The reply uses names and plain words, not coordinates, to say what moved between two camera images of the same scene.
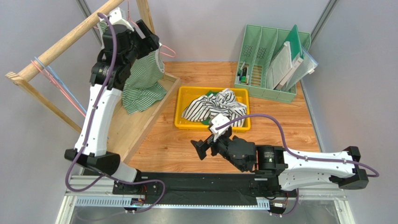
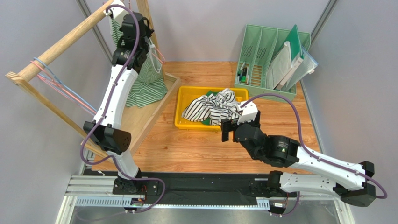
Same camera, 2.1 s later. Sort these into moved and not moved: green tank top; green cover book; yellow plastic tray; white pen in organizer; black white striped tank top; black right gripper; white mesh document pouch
Moved: black right gripper
Not moved: white mesh document pouch; yellow plastic tray; green cover book; black white striped tank top; green tank top; white pen in organizer
